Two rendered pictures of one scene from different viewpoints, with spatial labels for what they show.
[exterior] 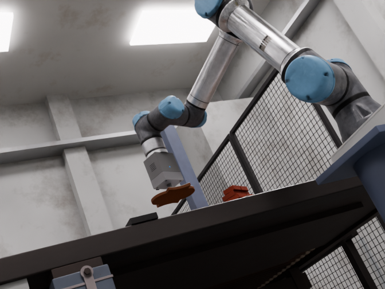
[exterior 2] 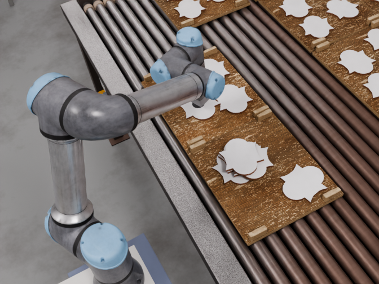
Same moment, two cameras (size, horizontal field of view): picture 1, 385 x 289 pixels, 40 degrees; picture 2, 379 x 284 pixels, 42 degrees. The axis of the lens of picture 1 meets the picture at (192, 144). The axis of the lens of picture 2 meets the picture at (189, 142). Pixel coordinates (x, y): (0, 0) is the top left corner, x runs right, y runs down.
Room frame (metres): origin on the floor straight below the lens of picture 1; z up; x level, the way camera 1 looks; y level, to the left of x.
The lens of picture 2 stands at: (1.81, -1.04, 2.30)
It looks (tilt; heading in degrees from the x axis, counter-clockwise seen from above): 51 degrees down; 102
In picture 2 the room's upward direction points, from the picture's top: 10 degrees counter-clockwise
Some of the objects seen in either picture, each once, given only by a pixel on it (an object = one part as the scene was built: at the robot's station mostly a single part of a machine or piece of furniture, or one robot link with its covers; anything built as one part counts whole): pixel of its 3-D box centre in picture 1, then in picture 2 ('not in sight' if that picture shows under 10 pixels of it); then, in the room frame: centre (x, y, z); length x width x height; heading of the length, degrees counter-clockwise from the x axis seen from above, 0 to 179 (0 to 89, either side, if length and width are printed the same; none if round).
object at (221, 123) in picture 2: not in sight; (203, 97); (1.62, 0.28, 0.93); 0.41 x 0.35 x 0.02; 121
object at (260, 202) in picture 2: not in sight; (261, 172); (1.83, -0.07, 0.93); 0.41 x 0.35 x 0.02; 121
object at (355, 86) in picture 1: (336, 86); (105, 251); (1.40, -0.44, 1.08); 0.13 x 0.12 x 0.14; 146
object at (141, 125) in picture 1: (147, 128); (189, 47); (1.62, 0.12, 1.31); 0.09 x 0.08 x 0.11; 56
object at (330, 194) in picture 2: not in sight; (331, 194); (2.04, -0.17, 0.95); 0.06 x 0.02 x 0.03; 31
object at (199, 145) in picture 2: not in sight; (197, 146); (1.61, 0.02, 0.95); 0.06 x 0.02 x 0.03; 31
